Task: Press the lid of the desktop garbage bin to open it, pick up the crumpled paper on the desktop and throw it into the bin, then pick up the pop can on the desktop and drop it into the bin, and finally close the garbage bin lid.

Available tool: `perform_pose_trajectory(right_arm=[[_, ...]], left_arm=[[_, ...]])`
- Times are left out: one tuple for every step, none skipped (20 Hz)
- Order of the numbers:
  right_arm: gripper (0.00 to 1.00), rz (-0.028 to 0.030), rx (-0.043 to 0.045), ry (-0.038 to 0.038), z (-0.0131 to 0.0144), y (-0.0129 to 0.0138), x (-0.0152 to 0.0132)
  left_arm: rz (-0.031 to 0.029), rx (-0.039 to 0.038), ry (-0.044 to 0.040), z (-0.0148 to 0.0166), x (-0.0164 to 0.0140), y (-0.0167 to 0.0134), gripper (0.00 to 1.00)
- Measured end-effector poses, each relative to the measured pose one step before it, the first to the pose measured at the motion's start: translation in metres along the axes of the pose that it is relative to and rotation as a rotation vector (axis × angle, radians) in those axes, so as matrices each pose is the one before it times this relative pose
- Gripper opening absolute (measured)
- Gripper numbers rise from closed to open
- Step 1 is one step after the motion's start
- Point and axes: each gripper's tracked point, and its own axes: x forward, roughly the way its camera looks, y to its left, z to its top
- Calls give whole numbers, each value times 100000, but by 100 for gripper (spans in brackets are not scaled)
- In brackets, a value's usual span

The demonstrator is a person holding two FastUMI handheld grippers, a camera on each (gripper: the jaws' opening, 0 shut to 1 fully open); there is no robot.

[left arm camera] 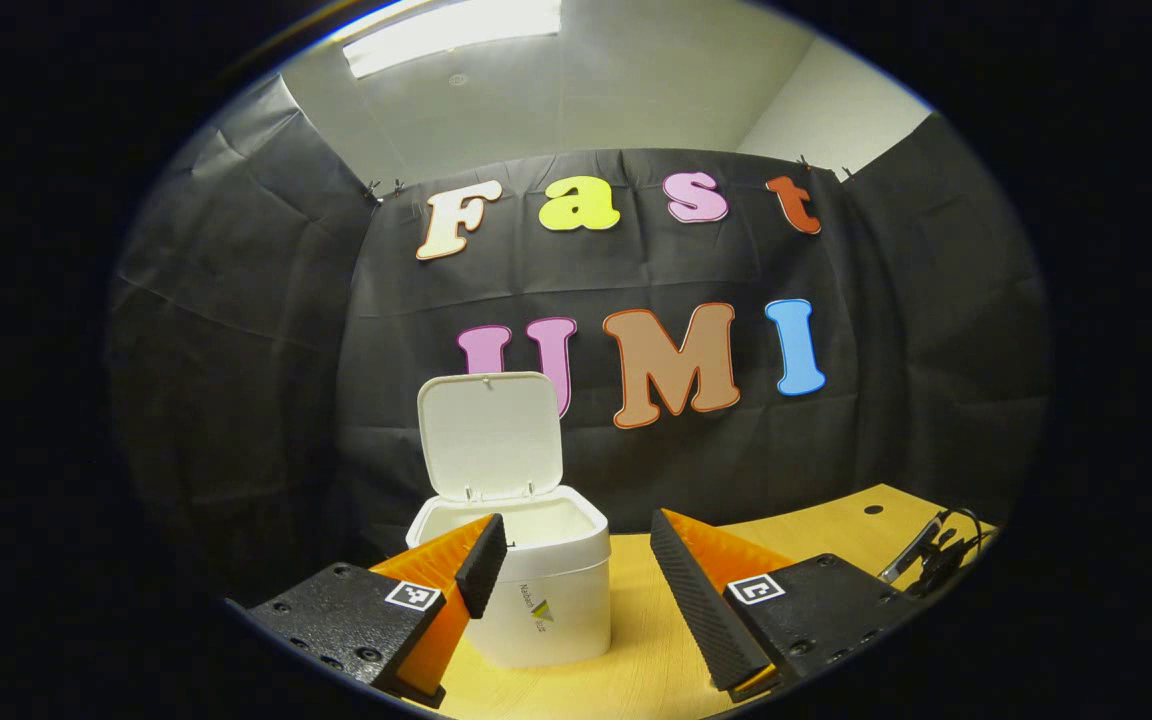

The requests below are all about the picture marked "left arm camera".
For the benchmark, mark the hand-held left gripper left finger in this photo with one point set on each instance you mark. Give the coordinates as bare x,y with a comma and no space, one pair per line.
481,570

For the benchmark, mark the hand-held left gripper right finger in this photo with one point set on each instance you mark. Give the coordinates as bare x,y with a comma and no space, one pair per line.
701,610

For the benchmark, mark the white desktop garbage bin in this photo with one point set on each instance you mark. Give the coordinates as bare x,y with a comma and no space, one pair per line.
546,600

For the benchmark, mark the wooden desktop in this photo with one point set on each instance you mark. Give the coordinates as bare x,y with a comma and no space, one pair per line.
656,640

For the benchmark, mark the black backdrop cloth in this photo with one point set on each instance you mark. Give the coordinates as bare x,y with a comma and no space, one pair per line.
236,350

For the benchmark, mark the ceiling light panel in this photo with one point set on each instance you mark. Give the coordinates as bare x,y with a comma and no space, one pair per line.
451,30

